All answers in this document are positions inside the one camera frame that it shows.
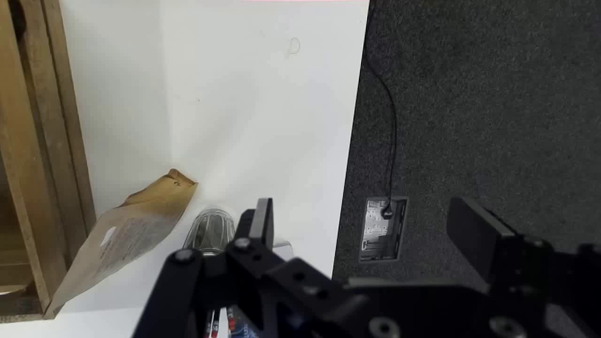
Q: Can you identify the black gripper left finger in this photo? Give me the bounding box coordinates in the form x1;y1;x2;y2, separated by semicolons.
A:
131;198;334;338

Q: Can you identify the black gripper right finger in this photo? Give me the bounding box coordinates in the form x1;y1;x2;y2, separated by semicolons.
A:
444;196;601;327

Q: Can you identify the brown paper bag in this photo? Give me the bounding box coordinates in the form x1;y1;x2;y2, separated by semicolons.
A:
44;168;198;320

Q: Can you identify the floor outlet box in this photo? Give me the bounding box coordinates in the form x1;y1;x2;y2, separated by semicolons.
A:
356;196;411;266

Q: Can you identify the wooden slat crate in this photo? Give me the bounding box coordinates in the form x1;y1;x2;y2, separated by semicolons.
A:
0;0;97;326

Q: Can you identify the thin black floor cable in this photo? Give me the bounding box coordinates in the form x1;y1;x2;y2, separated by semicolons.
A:
364;61;399;222

